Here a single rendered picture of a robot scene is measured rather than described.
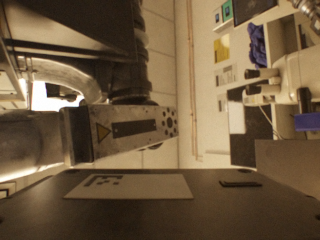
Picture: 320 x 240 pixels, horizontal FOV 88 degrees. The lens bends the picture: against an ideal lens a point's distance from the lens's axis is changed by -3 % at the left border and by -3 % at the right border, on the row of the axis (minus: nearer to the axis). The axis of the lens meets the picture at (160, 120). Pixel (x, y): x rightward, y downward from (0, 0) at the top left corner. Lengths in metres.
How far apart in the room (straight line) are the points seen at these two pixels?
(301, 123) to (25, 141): 0.77
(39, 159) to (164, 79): 2.38
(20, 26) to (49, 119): 0.12
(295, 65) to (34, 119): 0.82
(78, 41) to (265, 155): 1.08
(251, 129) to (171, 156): 1.28
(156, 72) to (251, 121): 1.47
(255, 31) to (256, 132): 0.80
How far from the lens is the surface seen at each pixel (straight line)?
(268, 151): 1.16
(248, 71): 0.83
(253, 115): 1.61
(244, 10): 1.41
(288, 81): 0.83
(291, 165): 1.12
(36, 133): 0.28
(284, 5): 1.43
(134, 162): 2.21
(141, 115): 0.32
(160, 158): 2.41
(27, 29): 0.30
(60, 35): 0.30
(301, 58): 0.84
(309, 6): 0.95
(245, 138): 1.64
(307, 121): 0.77
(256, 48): 1.63
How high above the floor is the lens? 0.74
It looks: 55 degrees up
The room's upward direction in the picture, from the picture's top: 99 degrees counter-clockwise
